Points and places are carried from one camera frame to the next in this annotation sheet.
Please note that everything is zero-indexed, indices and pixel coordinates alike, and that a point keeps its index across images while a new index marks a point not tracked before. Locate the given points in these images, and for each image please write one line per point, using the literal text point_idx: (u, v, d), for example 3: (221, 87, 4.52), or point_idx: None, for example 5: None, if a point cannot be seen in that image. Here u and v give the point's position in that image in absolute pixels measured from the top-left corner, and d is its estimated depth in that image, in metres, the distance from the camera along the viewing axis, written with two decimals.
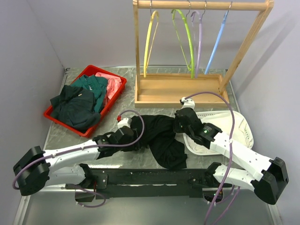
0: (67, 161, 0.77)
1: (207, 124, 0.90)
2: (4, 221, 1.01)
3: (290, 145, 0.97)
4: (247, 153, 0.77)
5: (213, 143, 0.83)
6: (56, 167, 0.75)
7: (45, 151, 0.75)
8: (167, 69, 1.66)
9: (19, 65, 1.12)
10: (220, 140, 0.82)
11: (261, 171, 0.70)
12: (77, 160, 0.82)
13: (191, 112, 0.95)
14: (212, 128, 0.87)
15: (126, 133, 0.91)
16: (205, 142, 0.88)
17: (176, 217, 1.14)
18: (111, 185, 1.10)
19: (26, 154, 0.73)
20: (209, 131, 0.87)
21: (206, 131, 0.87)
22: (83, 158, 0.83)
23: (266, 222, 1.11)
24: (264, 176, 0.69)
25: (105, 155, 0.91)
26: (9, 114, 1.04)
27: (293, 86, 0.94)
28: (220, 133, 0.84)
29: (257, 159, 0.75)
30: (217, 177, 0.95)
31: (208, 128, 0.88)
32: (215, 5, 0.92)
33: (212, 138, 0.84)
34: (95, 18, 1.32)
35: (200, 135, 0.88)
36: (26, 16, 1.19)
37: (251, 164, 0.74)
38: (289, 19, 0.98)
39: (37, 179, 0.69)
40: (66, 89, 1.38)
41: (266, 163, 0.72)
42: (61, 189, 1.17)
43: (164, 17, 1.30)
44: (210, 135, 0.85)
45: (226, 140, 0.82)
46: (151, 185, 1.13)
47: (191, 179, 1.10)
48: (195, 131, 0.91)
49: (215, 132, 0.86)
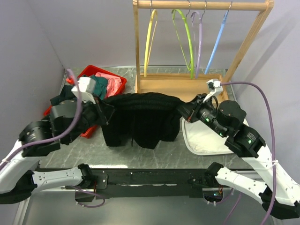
0: (7, 177, 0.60)
1: (251, 129, 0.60)
2: (4, 221, 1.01)
3: (290, 145, 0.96)
4: (284, 178, 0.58)
5: (255, 159, 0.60)
6: (4, 185, 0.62)
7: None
8: (167, 68, 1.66)
9: (19, 66, 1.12)
10: (262, 156, 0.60)
11: (294, 202, 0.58)
12: (19, 169, 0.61)
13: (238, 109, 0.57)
14: (256, 137, 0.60)
15: (61, 116, 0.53)
16: (242, 154, 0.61)
17: (176, 217, 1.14)
18: (111, 185, 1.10)
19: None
20: (253, 141, 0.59)
21: (250, 142, 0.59)
22: (28, 163, 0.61)
23: (266, 222, 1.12)
24: (296, 207, 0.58)
25: (47, 151, 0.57)
26: (10, 114, 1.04)
27: (293, 85, 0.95)
28: (264, 148, 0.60)
29: (292, 186, 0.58)
30: (218, 179, 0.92)
31: (253, 137, 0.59)
32: (215, 5, 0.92)
33: (255, 153, 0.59)
34: (95, 18, 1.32)
35: (241, 145, 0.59)
36: (27, 17, 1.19)
37: (287, 194, 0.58)
38: (289, 20, 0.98)
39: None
40: (66, 89, 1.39)
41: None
42: (61, 189, 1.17)
43: (164, 17, 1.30)
44: (253, 147, 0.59)
45: (268, 159, 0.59)
46: (151, 185, 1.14)
47: (191, 179, 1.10)
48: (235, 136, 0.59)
49: (259, 144, 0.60)
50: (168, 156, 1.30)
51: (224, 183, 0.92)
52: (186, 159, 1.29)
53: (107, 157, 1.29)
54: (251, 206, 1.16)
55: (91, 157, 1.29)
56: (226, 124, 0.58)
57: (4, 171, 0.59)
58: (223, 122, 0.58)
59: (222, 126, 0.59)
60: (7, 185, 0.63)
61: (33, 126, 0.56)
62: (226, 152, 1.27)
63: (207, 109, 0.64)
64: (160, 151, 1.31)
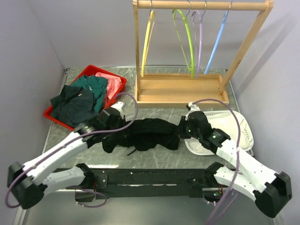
0: (53, 164, 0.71)
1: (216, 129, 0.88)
2: (4, 221, 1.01)
3: (290, 145, 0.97)
4: (251, 163, 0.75)
5: (220, 148, 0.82)
6: (43, 176, 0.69)
7: (26, 165, 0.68)
8: (167, 69, 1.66)
9: (19, 66, 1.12)
10: (226, 146, 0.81)
11: (264, 183, 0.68)
12: (62, 160, 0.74)
13: (202, 116, 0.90)
14: (221, 133, 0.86)
15: (113, 115, 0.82)
16: (213, 147, 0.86)
17: (176, 217, 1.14)
18: (111, 185, 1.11)
19: (9, 173, 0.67)
20: (218, 136, 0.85)
21: (214, 137, 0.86)
22: (72, 153, 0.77)
23: (266, 222, 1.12)
24: (267, 188, 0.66)
25: (96, 141, 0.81)
26: (10, 114, 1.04)
27: (293, 85, 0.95)
28: (228, 140, 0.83)
29: (262, 170, 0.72)
30: (217, 179, 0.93)
31: (217, 133, 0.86)
32: (215, 5, 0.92)
33: (219, 144, 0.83)
34: (95, 18, 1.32)
35: (208, 140, 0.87)
36: (27, 16, 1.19)
37: (256, 176, 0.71)
38: (288, 20, 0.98)
39: (26, 195, 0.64)
40: (66, 89, 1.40)
41: (271, 175, 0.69)
42: (61, 190, 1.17)
43: (164, 17, 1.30)
44: (218, 141, 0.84)
45: (233, 147, 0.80)
46: (151, 185, 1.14)
47: (191, 179, 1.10)
48: (204, 134, 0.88)
49: (224, 138, 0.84)
50: (168, 157, 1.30)
51: (223, 182, 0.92)
52: (186, 158, 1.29)
53: (107, 157, 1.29)
54: (251, 206, 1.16)
55: (91, 157, 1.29)
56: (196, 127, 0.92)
57: (55, 156, 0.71)
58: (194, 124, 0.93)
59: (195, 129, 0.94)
60: (41, 180, 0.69)
61: (85, 125, 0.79)
62: None
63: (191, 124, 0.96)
64: (160, 151, 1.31)
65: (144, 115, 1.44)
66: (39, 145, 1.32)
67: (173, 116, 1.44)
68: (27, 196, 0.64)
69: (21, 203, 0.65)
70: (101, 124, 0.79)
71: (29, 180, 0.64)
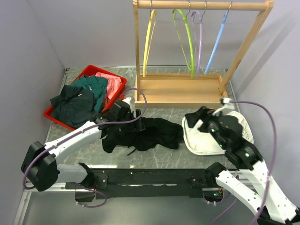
0: (72, 147, 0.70)
1: (250, 144, 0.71)
2: (4, 221, 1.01)
3: (290, 145, 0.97)
4: (276, 194, 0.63)
5: (250, 171, 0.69)
6: (62, 157, 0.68)
7: (46, 144, 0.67)
8: (167, 69, 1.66)
9: (19, 66, 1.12)
10: (257, 170, 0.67)
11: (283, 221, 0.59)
12: (79, 145, 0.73)
13: (237, 124, 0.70)
14: (254, 151, 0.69)
15: (124, 107, 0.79)
16: (239, 164, 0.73)
17: (176, 217, 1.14)
18: (111, 185, 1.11)
19: (27, 151, 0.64)
20: (251, 154, 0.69)
21: (247, 155, 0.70)
22: (88, 140, 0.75)
23: None
24: None
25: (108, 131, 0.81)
26: (9, 114, 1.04)
27: (293, 85, 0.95)
28: (261, 164, 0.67)
29: (286, 205, 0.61)
30: (219, 183, 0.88)
31: (251, 151, 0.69)
32: (215, 5, 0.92)
33: (250, 166, 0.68)
34: (95, 18, 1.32)
35: (237, 157, 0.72)
36: (26, 16, 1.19)
37: (278, 210, 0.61)
38: (288, 20, 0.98)
39: (47, 172, 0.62)
40: (65, 89, 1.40)
41: (292, 212, 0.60)
42: (61, 190, 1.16)
43: (164, 17, 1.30)
44: (250, 161, 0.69)
45: (264, 174, 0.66)
46: (151, 185, 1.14)
47: (191, 179, 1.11)
48: (233, 147, 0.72)
49: (257, 159, 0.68)
50: (168, 157, 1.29)
51: (223, 185, 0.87)
52: (186, 159, 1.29)
53: (107, 157, 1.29)
54: None
55: (91, 157, 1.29)
56: (225, 137, 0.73)
57: (76, 138, 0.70)
58: (223, 133, 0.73)
59: (223, 138, 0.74)
60: (60, 160, 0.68)
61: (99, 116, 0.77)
62: None
63: (214, 122, 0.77)
64: (160, 151, 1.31)
65: (144, 115, 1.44)
66: None
67: (173, 116, 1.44)
68: (47, 174, 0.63)
69: (39, 182, 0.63)
70: (114, 116, 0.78)
71: (52, 157, 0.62)
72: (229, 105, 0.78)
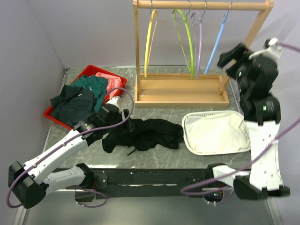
0: (53, 164, 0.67)
1: (273, 99, 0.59)
2: (4, 222, 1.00)
3: (293, 145, 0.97)
4: (270, 162, 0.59)
5: (257, 126, 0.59)
6: (44, 175, 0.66)
7: (26, 164, 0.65)
8: (167, 69, 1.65)
9: (19, 66, 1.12)
10: (265, 129, 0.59)
11: (261, 187, 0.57)
12: (62, 159, 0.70)
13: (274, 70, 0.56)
14: (275, 108, 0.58)
15: (112, 111, 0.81)
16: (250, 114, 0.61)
17: (176, 217, 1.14)
18: (111, 185, 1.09)
19: (9, 172, 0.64)
20: (269, 109, 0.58)
21: (264, 108, 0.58)
22: (73, 151, 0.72)
23: (266, 222, 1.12)
24: (260, 191, 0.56)
25: (96, 138, 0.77)
26: (10, 114, 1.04)
27: (293, 85, 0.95)
28: (273, 125, 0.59)
29: (273, 175, 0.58)
30: (214, 173, 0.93)
31: (272, 107, 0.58)
32: (216, 5, 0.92)
33: (261, 121, 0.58)
34: (95, 18, 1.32)
35: (253, 106, 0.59)
36: (26, 16, 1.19)
37: (262, 175, 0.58)
38: (289, 20, 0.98)
39: (29, 193, 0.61)
40: (66, 89, 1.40)
41: (277, 185, 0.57)
42: (61, 190, 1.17)
43: (164, 17, 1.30)
44: (263, 117, 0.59)
45: (271, 136, 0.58)
46: (151, 185, 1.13)
47: (191, 179, 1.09)
48: (253, 94, 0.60)
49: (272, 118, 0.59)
50: (168, 157, 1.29)
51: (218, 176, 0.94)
52: (186, 158, 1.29)
53: (107, 157, 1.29)
54: (251, 206, 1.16)
55: (91, 157, 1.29)
56: (251, 80, 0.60)
57: (56, 154, 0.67)
58: (252, 75, 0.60)
59: (248, 81, 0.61)
60: (42, 178, 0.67)
61: (84, 122, 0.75)
62: (226, 152, 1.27)
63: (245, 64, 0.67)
64: (160, 151, 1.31)
65: (144, 115, 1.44)
66: (39, 145, 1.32)
67: (173, 116, 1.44)
68: (29, 196, 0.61)
69: (22, 202, 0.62)
70: (101, 121, 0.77)
71: (31, 179, 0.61)
72: (275, 51, 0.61)
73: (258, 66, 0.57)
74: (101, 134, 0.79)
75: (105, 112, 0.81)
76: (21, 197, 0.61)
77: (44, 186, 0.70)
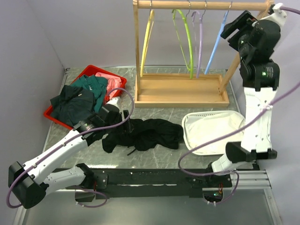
0: (53, 164, 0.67)
1: (272, 66, 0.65)
2: (4, 222, 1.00)
3: (293, 145, 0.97)
4: (262, 127, 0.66)
5: (255, 91, 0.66)
6: (44, 175, 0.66)
7: (26, 164, 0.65)
8: (167, 69, 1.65)
9: (19, 66, 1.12)
10: (262, 95, 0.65)
11: (250, 149, 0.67)
12: (62, 159, 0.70)
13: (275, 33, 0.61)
14: (273, 74, 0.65)
15: (112, 111, 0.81)
16: (248, 79, 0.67)
17: (176, 217, 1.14)
18: (111, 185, 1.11)
19: (9, 172, 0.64)
20: (268, 74, 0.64)
21: (264, 74, 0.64)
22: (73, 152, 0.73)
23: (266, 222, 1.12)
24: (250, 153, 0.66)
25: (95, 138, 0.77)
26: (9, 114, 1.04)
27: (293, 85, 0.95)
28: (270, 91, 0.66)
29: (264, 139, 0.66)
30: (212, 166, 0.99)
31: (270, 72, 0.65)
32: (216, 5, 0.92)
33: (259, 86, 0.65)
34: (95, 18, 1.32)
35: (253, 71, 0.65)
36: (26, 16, 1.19)
37: (254, 139, 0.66)
38: (289, 20, 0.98)
39: (28, 194, 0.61)
40: (66, 89, 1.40)
41: (266, 148, 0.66)
42: (61, 190, 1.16)
43: (164, 17, 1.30)
44: (261, 81, 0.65)
45: (266, 102, 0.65)
46: (151, 185, 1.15)
47: (191, 179, 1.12)
48: (253, 59, 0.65)
49: (269, 84, 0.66)
50: (168, 156, 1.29)
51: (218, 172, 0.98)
52: (186, 158, 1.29)
53: (107, 157, 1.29)
54: (251, 206, 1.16)
55: (91, 157, 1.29)
56: (253, 45, 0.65)
57: (56, 154, 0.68)
58: (254, 40, 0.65)
59: (250, 46, 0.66)
60: (42, 178, 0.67)
61: (84, 123, 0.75)
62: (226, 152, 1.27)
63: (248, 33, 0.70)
64: (160, 151, 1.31)
65: (144, 115, 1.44)
66: (39, 145, 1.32)
67: (173, 116, 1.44)
68: (29, 196, 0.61)
69: (22, 202, 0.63)
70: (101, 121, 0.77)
71: (31, 179, 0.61)
72: (279, 15, 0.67)
73: (260, 30, 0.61)
74: (101, 134, 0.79)
75: (106, 112, 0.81)
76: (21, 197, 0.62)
77: (45, 186, 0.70)
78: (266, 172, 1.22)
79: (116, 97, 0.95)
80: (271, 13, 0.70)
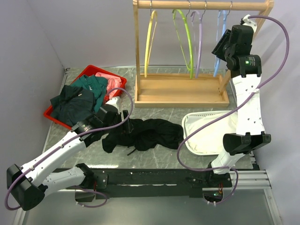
0: (51, 166, 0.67)
1: (253, 56, 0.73)
2: (4, 222, 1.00)
3: (292, 145, 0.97)
4: (252, 111, 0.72)
5: (242, 78, 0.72)
6: (42, 177, 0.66)
7: (24, 167, 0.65)
8: (167, 68, 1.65)
9: (19, 66, 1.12)
10: (249, 81, 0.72)
11: (244, 132, 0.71)
12: (60, 161, 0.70)
13: (250, 29, 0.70)
14: (256, 62, 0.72)
15: (110, 111, 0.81)
16: (235, 70, 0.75)
17: (176, 217, 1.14)
18: (111, 185, 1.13)
19: (7, 175, 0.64)
20: (251, 63, 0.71)
21: (247, 63, 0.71)
22: (71, 153, 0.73)
23: (266, 222, 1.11)
24: (243, 136, 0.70)
25: (93, 140, 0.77)
26: (9, 113, 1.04)
27: (293, 85, 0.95)
28: (255, 77, 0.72)
29: (256, 122, 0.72)
30: (212, 164, 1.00)
31: (253, 61, 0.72)
32: (215, 5, 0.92)
33: (244, 73, 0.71)
34: (95, 18, 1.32)
35: (237, 61, 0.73)
36: (26, 16, 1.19)
37: (248, 122, 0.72)
38: (288, 20, 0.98)
39: (26, 196, 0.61)
40: (66, 89, 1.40)
41: (259, 130, 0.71)
42: (61, 190, 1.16)
43: (164, 17, 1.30)
44: (245, 69, 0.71)
45: (252, 86, 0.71)
46: (151, 185, 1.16)
47: (191, 179, 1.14)
48: (236, 52, 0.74)
49: (254, 71, 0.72)
50: (168, 157, 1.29)
51: (218, 170, 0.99)
52: (186, 158, 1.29)
53: (107, 157, 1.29)
54: (251, 206, 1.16)
55: (91, 157, 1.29)
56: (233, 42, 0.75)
57: (54, 156, 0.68)
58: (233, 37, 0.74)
59: (231, 45, 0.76)
60: (41, 180, 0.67)
61: (82, 123, 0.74)
62: None
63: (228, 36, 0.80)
64: (160, 151, 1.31)
65: (144, 115, 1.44)
66: (39, 145, 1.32)
67: (173, 117, 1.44)
68: (27, 198, 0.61)
69: (21, 204, 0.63)
70: (99, 122, 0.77)
71: (28, 182, 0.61)
72: (250, 24, 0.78)
73: (235, 28, 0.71)
74: (100, 135, 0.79)
75: (104, 113, 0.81)
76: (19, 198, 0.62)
77: (43, 188, 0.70)
78: (266, 172, 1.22)
79: (116, 97, 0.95)
80: (241, 24, 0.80)
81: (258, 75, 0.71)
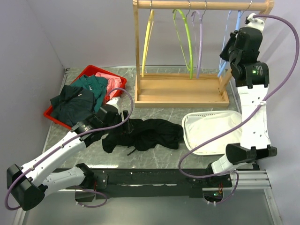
0: (51, 166, 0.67)
1: (260, 64, 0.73)
2: (4, 222, 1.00)
3: (293, 145, 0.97)
4: (258, 124, 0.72)
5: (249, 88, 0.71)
6: (42, 177, 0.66)
7: (24, 167, 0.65)
8: (167, 69, 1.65)
9: (19, 66, 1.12)
10: (255, 92, 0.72)
11: (250, 146, 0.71)
12: (61, 161, 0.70)
13: (258, 37, 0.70)
14: (263, 71, 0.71)
15: (110, 111, 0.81)
16: (241, 79, 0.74)
17: (176, 216, 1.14)
18: (111, 185, 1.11)
19: (7, 175, 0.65)
20: (258, 72, 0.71)
21: (254, 72, 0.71)
22: (71, 153, 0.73)
23: (266, 222, 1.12)
24: (249, 150, 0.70)
25: (94, 140, 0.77)
26: (9, 113, 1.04)
27: (293, 85, 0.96)
28: (261, 86, 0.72)
29: (262, 135, 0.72)
30: (212, 166, 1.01)
31: (260, 71, 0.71)
32: (215, 5, 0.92)
33: (251, 83, 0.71)
34: (95, 18, 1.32)
35: (243, 70, 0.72)
36: (26, 15, 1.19)
37: (253, 136, 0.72)
38: (288, 20, 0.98)
39: (27, 196, 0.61)
40: (66, 89, 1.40)
41: (264, 144, 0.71)
42: (61, 190, 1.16)
43: (164, 17, 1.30)
44: (252, 79, 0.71)
45: (259, 99, 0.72)
46: (151, 185, 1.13)
47: (191, 179, 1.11)
48: (242, 59, 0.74)
49: (260, 80, 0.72)
50: (168, 157, 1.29)
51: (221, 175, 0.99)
52: (186, 158, 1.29)
53: (107, 157, 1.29)
54: (251, 206, 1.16)
55: (91, 157, 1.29)
56: (240, 48, 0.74)
57: (54, 156, 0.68)
58: (239, 43, 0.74)
59: (237, 50, 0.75)
60: (41, 180, 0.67)
61: (82, 123, 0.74)
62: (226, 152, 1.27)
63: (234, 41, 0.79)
64: (160, 151, 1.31)
65: (144, 115, 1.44)
66: (39, 145, 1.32)
67: (173, 117, 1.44)
68: (27, 198, 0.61)
69: (21, 204, 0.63)
70: (99, 122, 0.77)
71: (28, 182, 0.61)
72: (256, 23, 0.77)
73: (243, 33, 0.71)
74: (100, 135, 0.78)
75: (104, 113, 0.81)
76: (19, 198, 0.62)
77: (43, 188, 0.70)
78: (266, 172, 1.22)
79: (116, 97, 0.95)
80: (247, 23, 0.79)
81: (266, 86, 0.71)
